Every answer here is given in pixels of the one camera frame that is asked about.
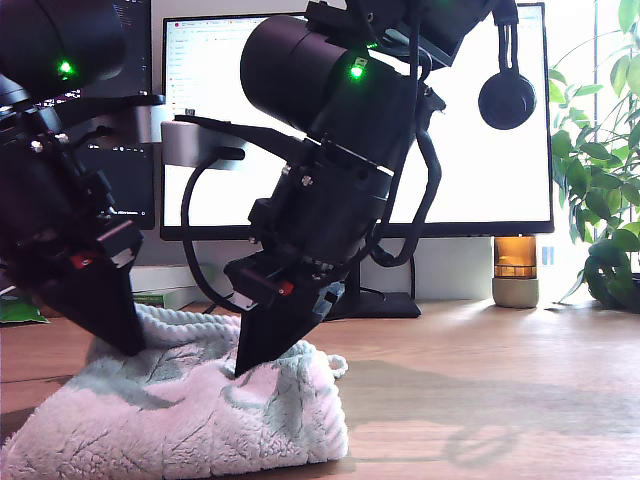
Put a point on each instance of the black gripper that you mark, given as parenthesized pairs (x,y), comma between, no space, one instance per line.
(325,225)

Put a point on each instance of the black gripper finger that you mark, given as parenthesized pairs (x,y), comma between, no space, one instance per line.
(100,310)

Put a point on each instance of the fluffy white green tea towel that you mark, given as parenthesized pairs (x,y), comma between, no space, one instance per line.
(175,425)

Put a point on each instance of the green and white box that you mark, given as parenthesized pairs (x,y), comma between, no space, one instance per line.
(165,299)

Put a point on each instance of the long white cardboard box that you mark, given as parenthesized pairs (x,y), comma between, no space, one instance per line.
(160,276)

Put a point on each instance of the green plastic bag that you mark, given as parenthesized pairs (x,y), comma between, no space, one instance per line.
(15,311)

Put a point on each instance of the black monitor with dark terminal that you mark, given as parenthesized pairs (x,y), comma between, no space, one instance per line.
(135,190)

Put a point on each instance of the amber glass jar grey base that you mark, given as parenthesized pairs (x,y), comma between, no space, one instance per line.
(515,260)

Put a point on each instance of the black monitor with white screen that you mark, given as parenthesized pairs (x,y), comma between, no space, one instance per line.
(475,175)

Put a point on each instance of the black headphones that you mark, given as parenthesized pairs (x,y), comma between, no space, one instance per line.
(506,102)

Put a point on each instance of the green leafy potted plant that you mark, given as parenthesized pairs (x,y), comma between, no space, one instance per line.
(607,272)

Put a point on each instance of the arm's grey camera box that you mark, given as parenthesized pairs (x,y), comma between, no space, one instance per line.
(195,142)
(145,125)

